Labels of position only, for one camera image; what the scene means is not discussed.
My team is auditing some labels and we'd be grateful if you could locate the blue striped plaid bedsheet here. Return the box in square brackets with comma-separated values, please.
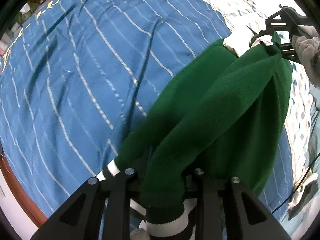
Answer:
[0, 0, 316, 233]

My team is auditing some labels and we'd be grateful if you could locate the green white varsity jacket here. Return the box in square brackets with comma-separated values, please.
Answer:
[107, 40, 292, 239]

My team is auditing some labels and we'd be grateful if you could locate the white gloved right hand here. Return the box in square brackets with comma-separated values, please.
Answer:
[291, 25, 319, 88]

